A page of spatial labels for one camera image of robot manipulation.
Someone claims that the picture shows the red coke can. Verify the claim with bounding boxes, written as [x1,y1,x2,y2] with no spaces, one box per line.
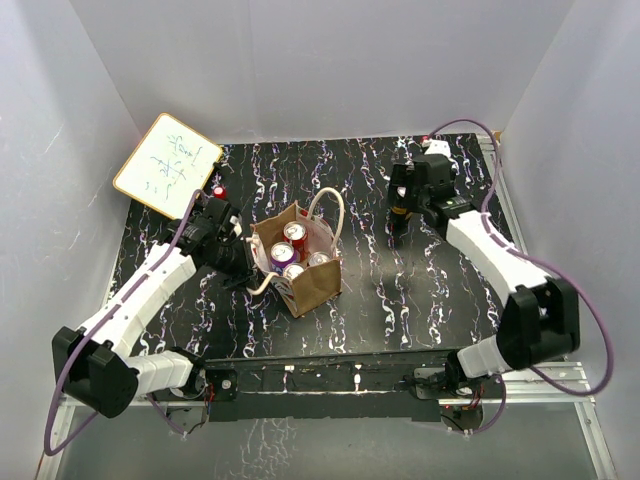
[283,221,308,258]

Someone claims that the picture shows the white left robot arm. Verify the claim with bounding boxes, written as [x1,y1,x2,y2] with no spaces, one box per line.
[52,198,254,418]

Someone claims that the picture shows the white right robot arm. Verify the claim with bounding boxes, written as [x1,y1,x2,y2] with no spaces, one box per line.
[387,139,580,397]

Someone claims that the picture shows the purple fanta can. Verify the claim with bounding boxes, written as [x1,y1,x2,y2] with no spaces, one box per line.
[270,241,298,274]

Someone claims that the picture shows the red soda can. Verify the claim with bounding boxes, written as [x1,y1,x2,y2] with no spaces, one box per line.
[282,262,305,281]

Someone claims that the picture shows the small white whiteboard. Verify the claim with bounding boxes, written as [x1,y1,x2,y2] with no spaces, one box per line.
[113,113,222,220]

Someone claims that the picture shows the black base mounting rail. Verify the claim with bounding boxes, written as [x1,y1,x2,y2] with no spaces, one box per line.
[164,344,506,425]

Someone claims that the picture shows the aluminium frame profile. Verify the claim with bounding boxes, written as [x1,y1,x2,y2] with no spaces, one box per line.
[37,363,617,479]

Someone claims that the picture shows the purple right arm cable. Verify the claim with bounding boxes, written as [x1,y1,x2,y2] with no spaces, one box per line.
[422,118,615,441]

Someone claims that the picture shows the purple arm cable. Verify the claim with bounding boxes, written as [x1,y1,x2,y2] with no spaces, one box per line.
[422,118,615,441]
[42,188,214,456]

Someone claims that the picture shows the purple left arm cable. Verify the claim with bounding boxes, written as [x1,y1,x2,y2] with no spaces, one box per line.
[42,188,214,456]

